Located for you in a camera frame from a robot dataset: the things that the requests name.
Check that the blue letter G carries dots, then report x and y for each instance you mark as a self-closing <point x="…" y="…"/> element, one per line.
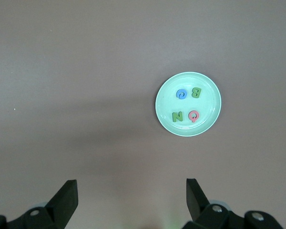
<point x="178" y="93"/>

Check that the brown table cover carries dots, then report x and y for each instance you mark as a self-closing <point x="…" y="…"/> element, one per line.
<point x="85" y="71"/>

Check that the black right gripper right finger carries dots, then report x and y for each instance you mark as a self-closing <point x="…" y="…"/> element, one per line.
<point x="205" y="217"/>

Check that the green letter B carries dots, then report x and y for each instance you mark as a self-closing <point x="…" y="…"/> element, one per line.
<point x="197" y="93"/>

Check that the red letter Q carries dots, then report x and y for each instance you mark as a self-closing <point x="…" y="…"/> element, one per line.
<point x="190" y="115"/>

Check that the green letter N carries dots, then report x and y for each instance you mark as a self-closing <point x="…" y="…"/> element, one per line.
<point x="177" y="117"/>

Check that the light green plate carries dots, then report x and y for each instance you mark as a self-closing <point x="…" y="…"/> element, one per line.
<point x="188" y="128"/>

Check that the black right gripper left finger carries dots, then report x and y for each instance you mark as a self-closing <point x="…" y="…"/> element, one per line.
<point x="52" y="214"/>

